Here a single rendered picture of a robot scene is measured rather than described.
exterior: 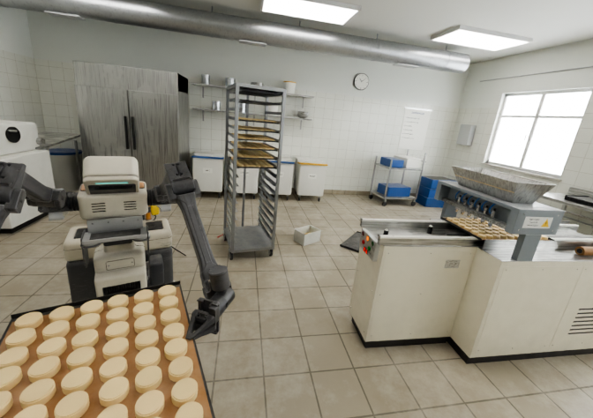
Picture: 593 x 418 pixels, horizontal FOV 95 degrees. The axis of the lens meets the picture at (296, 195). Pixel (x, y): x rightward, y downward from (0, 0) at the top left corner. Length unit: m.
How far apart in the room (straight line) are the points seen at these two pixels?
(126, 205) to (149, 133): 3.45
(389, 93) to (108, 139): 5.23
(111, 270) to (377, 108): 5.54
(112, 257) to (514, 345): 2.62
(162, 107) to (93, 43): 1.82
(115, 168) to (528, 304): 2.58
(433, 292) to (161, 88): 4.41
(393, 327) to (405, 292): 0.29
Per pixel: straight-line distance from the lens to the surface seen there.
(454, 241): 2.13
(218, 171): 5.09
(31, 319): 0.99
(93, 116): 5.19
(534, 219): 2.15
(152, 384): 0.74
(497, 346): 2.57
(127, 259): 1.67
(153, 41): 5.92
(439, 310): 2.36
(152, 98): 4.89
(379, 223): 2.12
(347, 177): 6.17
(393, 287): 2.04
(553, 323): 2.79
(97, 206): 1.55
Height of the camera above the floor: 1.57
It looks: 16 degrees down
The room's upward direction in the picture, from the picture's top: 6 degrees clockwise
